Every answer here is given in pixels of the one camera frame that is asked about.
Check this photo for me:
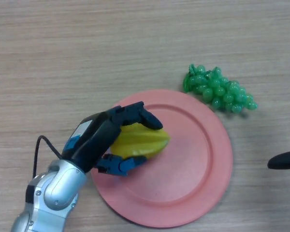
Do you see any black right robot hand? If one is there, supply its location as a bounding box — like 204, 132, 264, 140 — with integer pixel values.
267, 148, 290, 170

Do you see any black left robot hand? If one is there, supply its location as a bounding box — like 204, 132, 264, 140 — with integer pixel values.
61, 101, 164, 177

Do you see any yellow starfruit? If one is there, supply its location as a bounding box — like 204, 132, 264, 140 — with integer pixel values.
110, 122, 172, 160

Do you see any pink round plate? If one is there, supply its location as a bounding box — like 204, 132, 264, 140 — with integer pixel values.
90, 89, 233, 229

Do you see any green grape bunch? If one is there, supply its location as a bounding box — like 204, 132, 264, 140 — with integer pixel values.
182, 63, 258, 114

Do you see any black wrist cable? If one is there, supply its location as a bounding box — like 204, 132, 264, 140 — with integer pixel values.
32, 135, 63, 179

